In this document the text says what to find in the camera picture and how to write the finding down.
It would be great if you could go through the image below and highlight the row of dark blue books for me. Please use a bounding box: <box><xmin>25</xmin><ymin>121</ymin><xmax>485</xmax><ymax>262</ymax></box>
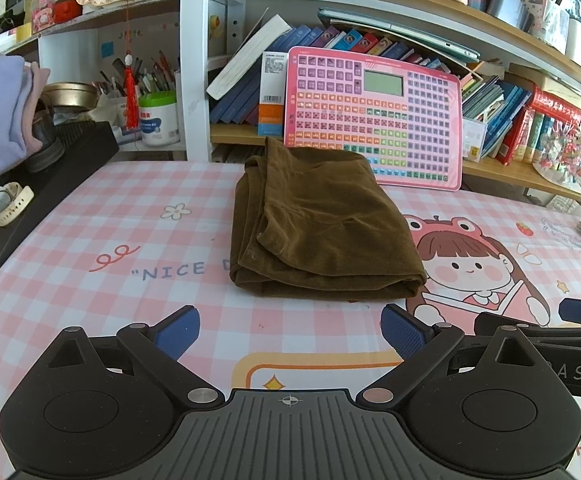
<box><xmin>209</xmin><ymin>24</ymin><xmax>451</xmax><ymax>127</ymax></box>

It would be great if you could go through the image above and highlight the small white box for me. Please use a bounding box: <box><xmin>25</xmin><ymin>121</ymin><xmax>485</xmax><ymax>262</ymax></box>
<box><xmin>461</xmin><ymin>117</ymin><xmax>487</xmax><ymax>162</ymax></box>

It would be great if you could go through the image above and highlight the red tassel charm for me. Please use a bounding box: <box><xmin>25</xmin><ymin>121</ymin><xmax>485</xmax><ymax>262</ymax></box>
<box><xmin>123</xmin><ymin>54</ymin><xmax>142</xmax><ymax>132</ymax></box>

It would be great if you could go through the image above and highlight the black box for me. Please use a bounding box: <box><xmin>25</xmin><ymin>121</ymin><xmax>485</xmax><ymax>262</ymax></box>
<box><xmin>0</xmin><ymin>120</ymin><xmax>121</xmax><ymax>275</ymax></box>

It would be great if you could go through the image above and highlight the white green-lidded jar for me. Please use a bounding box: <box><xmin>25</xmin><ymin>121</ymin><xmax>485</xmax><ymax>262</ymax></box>
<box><xmin>137</xmin><ymin>91</ymin><xmax>181</xmax><ymax>149</ymax></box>

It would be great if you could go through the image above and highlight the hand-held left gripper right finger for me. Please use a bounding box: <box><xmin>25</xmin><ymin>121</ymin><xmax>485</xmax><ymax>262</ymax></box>
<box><xmin>363</xmin><ymin>304</ymin><xmax>541</xmax><ymax>406</ymax></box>

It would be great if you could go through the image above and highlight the white wristwatch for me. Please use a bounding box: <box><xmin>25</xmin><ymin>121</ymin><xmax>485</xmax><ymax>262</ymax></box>
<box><xmin>0</xmin><ymin>184</ymin><xmax>35</xmax><ymax>227</ymax></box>

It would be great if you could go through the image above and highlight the pink checked desk mat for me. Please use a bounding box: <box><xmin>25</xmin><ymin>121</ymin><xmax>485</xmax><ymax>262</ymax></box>
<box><xmin>0</xmin><ymin>160</ymin><xmax>581</xmax><ymax>480</ymax></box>

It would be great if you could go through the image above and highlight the gold metal bowl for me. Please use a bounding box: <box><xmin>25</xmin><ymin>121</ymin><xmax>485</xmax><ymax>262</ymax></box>
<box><xmin>41</xmin><ymin>82</ymin><xmax>100</xmax><ymax>112</ymax></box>

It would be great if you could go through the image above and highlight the thick red book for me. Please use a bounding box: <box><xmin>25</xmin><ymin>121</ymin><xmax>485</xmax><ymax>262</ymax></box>
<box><xmin>527</xmin><ymin>85</ymin><xmax>581</xmax><ymax>123</ymax></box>

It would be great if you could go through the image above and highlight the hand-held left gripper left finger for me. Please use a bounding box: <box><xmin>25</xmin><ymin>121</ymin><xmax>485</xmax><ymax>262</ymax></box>
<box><xmin>48</xmin><ymin>305</ymin><xmax>224</xmax><ymax>409</ymax></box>

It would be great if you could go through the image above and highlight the colourful flower ornament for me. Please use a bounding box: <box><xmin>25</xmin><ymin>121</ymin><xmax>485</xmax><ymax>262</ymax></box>
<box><xmin>533</xmin><ymin>124</ymin><xmax>581</xmax><ymax>187</ymax></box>

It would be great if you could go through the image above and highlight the wooden bookshelf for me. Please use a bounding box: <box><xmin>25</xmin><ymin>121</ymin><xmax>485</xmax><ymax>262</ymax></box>
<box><xmin>208</xmin><ymin>0</ymin><xmax>581</xmax><ymax>206</ymax></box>

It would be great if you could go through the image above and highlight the orange and white box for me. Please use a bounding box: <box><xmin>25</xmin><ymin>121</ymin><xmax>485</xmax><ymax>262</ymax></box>
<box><xmin>257</xmin><ymin>51</ymin><xmax>290</xmax><ymax>137</ymax></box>

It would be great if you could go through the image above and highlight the pink learning keyboard board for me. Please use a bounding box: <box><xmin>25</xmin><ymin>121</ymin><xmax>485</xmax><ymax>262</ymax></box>
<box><xmin>283</xmin><ymin>46</ymin><xmax>463</xmax><ymax>192</ymax></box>

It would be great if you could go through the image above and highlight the white shelf unit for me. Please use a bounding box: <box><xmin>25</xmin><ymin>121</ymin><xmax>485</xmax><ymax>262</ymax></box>
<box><xmin>0</xmin><ymin>0</ymin><xmax>247</xmax><ymax>163</ymax></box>

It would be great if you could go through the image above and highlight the row of assorted books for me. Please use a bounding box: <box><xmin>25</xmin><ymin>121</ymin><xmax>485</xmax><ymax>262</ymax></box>
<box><xmin>459</xmin><ymin>72</ymin><xmax>534</xmax><ymax>160</ymax></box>

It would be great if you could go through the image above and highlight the upright red book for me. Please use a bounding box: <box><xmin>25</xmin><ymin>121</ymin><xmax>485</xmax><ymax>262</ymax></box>
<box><xmin>495</xmin><ymin>106</ymin><xmax>536</xmax><ymax>166</ymax></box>

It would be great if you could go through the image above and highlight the brown garment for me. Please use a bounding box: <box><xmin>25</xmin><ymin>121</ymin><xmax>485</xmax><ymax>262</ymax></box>
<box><xmin>228</xmin><ymin>136</ymin><xmax>427</xmax><ymax>303</ymax></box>

